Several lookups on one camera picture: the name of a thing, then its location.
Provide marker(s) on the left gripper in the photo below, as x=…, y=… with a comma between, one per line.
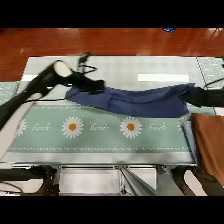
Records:
x=87, y=84

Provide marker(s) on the blue T-shirt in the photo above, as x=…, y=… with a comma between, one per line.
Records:
x=143, y=101

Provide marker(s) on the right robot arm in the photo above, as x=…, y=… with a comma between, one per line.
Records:
x=206, y=97

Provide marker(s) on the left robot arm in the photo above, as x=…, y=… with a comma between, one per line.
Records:
x=40, y=83

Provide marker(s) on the brown garment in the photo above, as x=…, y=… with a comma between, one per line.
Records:
x=210, y=143

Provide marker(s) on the silver frame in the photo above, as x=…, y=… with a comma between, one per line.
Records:
x=140, y=186

